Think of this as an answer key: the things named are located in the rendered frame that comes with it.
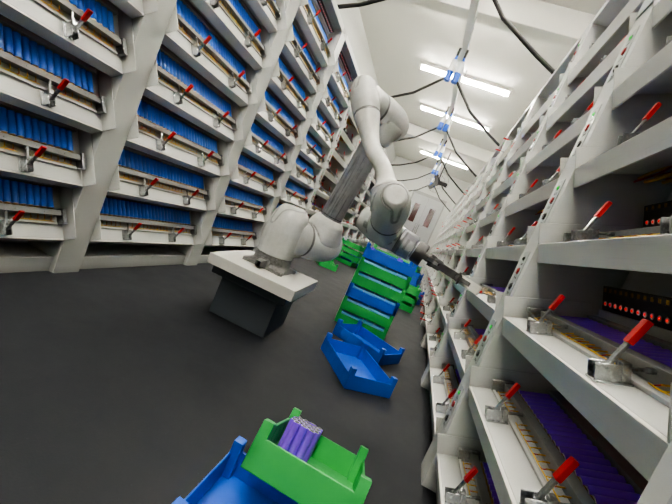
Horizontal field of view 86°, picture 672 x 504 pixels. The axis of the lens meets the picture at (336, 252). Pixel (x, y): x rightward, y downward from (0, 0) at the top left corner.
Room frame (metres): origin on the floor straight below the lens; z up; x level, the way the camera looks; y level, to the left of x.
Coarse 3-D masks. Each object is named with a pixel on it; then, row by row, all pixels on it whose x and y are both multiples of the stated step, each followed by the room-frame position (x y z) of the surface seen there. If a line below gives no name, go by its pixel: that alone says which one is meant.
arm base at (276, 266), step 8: (248, 256) 1.43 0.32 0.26; (256, 256) 1.44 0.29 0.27; (264, 256) 1.42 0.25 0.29; (256, 264) 1.40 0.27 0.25; (264, 264) 1.39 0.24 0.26; (272, 264) 1.42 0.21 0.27; (280, 264) 1.43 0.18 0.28; (288, 264) 1.46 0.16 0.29; (272, 272) 1.40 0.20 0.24; (280, 272) 1.40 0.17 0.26; (288, 272) 1.48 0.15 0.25
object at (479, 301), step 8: (472, 280) 1.56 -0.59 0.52; (480, 280) 1.56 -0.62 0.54; (488, 280) 1.55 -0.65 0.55; (496, 280) 1.54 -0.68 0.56; (504, 280) 1.54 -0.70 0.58; (472, 296) 1.40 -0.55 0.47; (480, 296) 1.29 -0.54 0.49; (496, 296) 0.98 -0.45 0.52; (472, 304) 1.38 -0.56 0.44; (480, 304) 1.21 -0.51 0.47; (488, 304) 1.08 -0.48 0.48; (496, 304) 0.97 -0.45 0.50; (480, 312) 1.20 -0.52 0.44; (488, 312) 1.06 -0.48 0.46; (488, 320) 1.05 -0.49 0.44
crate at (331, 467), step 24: (264, 432) 0.57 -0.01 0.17; (264, 456) 0.56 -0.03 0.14; (288, 456) 0.56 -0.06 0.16; (312, 456) 0.80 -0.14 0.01; (336, 456) 0.80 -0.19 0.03; (360, 456) 0.79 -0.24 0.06; (264, 480) 0.54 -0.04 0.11; (288, 480) 0.54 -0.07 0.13; (312, 480) 0.54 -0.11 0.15; (336, 480) 0.73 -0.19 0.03; (360, 480) 0.54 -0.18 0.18
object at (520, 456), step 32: (480, 384) 0.87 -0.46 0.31; (512, 384) 0.85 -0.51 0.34; (544, 384) 0.85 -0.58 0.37; (480, 416) 0.71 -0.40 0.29; (512, 416) 0.72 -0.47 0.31; (544, 416) 0.69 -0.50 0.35; (576, 416) 0.69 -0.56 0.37; (512, 448) 0.60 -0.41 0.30; (544, 448) 0.57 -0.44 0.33; (576, 448) 0.57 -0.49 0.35; (608, 448) 0.57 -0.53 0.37; (512, 480) 0.51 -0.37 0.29; (544, 480) 0.50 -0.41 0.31; (576, 480) 0.48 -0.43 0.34; (608, 480) 0.49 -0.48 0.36; (640, 480) 0.49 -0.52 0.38
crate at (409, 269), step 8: (368, 248) 2.00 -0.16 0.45; (368, 256) 2.00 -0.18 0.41; (376, 256) 2.00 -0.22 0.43; (384, 256) 2.00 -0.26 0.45; (384, 264) 2.00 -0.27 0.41; (392, 264) 1.99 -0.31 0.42; (400, 264) 1.99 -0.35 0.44; (408, 264) 2.18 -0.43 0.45; (400, 272) 1.99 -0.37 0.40; (408, 272) 1.99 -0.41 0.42
